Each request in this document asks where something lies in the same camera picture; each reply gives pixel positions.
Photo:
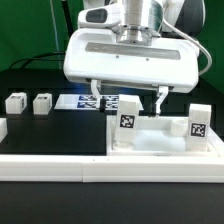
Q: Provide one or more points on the white sheet with AprilTags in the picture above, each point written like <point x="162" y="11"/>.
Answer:
<point x="88" y="102"/>

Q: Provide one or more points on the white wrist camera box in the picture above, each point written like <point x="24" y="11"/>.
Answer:
<point x="104" y="17"/>

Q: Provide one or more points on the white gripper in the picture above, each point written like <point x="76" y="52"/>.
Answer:
<point x="167" y="64"/>

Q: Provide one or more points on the white square table top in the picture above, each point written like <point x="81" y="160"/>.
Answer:
<point x="153" y="138"/>

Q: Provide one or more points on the white thin pole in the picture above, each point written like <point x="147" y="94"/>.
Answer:
<point x="54" y="25"/>

